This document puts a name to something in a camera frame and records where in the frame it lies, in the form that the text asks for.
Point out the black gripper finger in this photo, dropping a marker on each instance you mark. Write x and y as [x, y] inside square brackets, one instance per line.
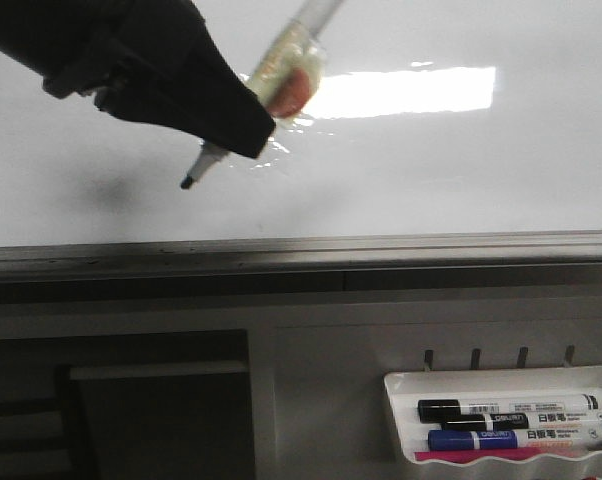
[149, 62]

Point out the taped black whiteboard marker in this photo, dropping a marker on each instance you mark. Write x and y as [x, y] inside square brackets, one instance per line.
[290, 72]

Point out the blue capped whiteboard marker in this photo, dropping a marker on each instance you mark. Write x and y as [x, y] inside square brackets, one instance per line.
[449, 440]

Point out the dark rectangular box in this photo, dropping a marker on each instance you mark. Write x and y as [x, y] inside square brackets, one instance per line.
[188, 420]

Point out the white plastic marker tray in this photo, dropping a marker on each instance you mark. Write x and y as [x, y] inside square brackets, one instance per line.
[402, 391]

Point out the black capped marker top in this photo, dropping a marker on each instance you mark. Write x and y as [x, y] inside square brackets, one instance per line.
[432, 410]

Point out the black capped marker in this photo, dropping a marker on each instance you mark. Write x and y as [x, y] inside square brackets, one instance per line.
[523, 420]
[432, 410]

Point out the pink flat eraser strip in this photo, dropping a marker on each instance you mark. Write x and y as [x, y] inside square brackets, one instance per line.
[467, 456]

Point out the black capped marker middle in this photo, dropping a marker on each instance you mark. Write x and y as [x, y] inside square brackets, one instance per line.
[523, 420]

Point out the white whiteboard with metal frame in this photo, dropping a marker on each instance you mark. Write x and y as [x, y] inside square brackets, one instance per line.
[441, 129]

